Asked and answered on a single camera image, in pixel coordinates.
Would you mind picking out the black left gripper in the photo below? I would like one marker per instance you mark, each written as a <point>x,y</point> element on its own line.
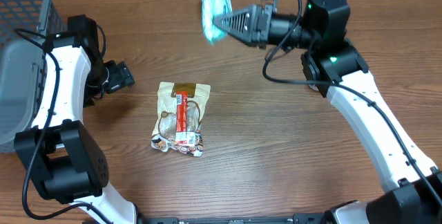
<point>119,77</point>

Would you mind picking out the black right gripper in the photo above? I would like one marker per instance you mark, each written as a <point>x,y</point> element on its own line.
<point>259,25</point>

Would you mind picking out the teal snack packet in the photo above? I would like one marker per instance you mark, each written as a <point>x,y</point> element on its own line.
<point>211,8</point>

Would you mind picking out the brown snack bag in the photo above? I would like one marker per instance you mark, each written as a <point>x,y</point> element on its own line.
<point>163,135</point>

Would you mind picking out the red white snack bar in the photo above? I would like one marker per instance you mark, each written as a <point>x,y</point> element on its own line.
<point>182,136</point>

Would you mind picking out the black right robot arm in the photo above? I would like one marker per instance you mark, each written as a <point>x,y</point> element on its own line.
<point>410,180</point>

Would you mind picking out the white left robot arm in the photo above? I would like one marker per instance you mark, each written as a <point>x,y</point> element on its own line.
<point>65,167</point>

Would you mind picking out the grey plastic basket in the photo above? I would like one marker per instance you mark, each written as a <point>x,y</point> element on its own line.
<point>22,66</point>

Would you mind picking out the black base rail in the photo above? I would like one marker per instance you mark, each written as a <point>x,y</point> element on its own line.
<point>241,220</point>

